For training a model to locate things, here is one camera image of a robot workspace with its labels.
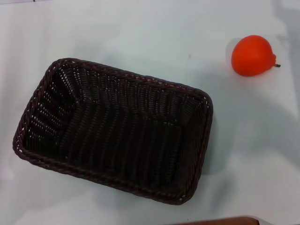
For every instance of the orange toy fruit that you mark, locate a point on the orange toy fruit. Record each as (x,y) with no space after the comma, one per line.
(252,55)

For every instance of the brown wooden edge strip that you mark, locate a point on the brown wooden edge strip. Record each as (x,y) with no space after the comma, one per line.
(218,221)

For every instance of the dark brown woven basket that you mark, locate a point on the dark brown woven basket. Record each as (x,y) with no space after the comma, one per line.
(122,131)

